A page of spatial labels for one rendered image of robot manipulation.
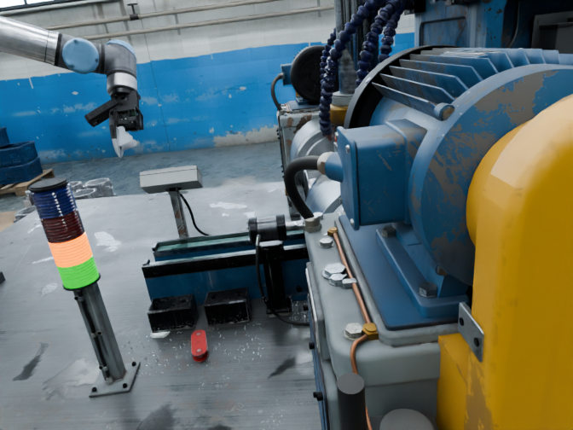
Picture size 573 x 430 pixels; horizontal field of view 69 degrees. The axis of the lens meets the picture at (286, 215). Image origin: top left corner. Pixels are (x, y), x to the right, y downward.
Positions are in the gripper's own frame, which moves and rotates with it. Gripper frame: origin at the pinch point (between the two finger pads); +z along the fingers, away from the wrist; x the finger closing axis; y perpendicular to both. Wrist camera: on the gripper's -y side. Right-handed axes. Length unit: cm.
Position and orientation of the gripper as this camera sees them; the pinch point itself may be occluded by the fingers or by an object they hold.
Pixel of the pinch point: (117, 153)
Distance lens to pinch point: 139.7
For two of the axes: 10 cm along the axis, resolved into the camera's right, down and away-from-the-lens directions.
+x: 0.2, 2.3, 9.7
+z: 1.2, 9.7, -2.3
